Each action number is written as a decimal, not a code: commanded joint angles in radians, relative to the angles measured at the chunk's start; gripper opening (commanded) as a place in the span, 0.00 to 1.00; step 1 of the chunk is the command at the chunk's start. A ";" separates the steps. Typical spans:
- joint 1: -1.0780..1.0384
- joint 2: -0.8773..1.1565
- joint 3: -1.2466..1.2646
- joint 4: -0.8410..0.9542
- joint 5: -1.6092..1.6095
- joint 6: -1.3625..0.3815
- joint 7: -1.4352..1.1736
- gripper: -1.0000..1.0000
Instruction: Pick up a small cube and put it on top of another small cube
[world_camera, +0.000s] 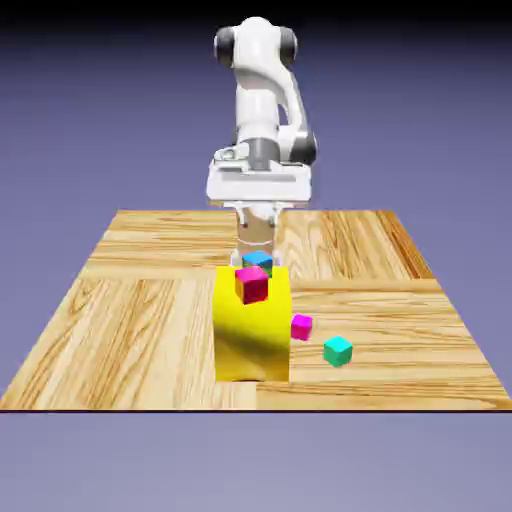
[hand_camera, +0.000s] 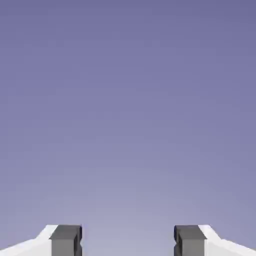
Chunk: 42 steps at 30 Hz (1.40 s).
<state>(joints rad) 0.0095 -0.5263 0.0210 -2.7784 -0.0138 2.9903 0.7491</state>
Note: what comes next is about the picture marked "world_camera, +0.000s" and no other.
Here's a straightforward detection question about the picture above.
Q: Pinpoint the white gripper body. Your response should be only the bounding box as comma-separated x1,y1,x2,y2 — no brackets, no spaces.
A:
205,158,313,210

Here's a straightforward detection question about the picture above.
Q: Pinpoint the small blue cube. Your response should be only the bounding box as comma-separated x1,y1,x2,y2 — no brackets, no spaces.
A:
241,250,274,279

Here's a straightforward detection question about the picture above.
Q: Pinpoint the small magenta cube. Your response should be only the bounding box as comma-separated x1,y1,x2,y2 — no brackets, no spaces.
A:
290,313,314,342

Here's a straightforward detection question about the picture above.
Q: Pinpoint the small teal cube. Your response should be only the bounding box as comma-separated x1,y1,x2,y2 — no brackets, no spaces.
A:
322,335,354,369

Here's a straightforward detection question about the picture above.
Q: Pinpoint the large yellow box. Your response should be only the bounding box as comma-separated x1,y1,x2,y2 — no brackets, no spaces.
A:
212,265,292,384

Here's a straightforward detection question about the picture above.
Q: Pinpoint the small red cube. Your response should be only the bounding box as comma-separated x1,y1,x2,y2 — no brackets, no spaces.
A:
234,265,270,306

